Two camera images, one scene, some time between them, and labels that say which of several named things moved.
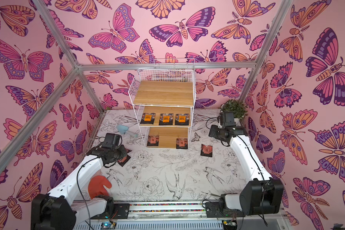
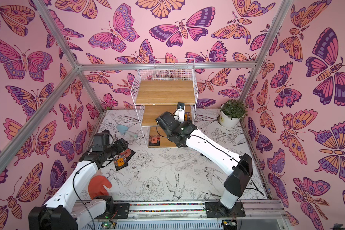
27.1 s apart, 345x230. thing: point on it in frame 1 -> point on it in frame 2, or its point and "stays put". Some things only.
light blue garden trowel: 122,129 stays put
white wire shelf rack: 163,98 stays put
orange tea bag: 148,118 -> 120,162
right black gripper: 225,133 -> 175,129
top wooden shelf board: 165,92 stays put
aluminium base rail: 183,215 stays put
